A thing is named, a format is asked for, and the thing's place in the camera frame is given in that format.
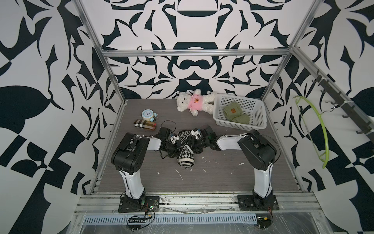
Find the houndstooth black white garment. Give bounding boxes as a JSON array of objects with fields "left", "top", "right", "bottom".
[{"left": 177, "top": 130, "right": 195, "bottom": 168}]

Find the green knitted scarf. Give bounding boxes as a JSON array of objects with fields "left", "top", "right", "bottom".
[
  {"left": 223, "top": 101, "right": 243, "bottom": 121},
  {"left": 231, "top": 115, "right": 251, "bottom": 124}
]

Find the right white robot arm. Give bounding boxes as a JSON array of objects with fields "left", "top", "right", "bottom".
[{"left": 187, "top": 125, "right": 279, "bottom": 212}]

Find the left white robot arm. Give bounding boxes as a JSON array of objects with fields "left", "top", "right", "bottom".
[{"left": 111, "top": 133, "right": 181, "bottom": 213}]

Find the white plastic basket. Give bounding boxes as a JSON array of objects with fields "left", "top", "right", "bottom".
[{"left": 213, "top": 94, "right": 267, "bottom": 131}]

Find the white teddy bear pink shirt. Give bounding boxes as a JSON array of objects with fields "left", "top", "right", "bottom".
[{"left": 176, "top": 89, "right": 218, "bottom": 116}]

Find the plaid beige pouch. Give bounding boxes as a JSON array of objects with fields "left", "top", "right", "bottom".
[{"left": 134, "top": 120, "right": 157, "bottom": 131}]

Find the small blue alarm clock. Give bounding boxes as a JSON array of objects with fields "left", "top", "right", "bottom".
[{"left": 142, "top": 109, "right": 158, "bottom": 122}]

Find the green plastic hanger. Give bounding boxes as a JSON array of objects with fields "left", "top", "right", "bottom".
[{"left": 294, "top": 96, "right": 330, "bottom": 169}]

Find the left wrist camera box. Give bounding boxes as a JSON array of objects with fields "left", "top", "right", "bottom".
[{"left": 155, "top": 126, "right": 174, "bottom": 141}]

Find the aluminium frame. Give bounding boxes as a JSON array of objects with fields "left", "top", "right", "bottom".
[{"left": 78, "top": 1, "right": 374, "bottom": 206}]

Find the white slotted cable duct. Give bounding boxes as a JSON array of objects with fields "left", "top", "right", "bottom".
[{"left": 83, "top": 213, "right": 257, "bottom": 225}]

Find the black wall hook rail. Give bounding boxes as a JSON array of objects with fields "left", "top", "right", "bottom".
[{"left": 313, "top": 69, "right": 374, "bottom": 143}]

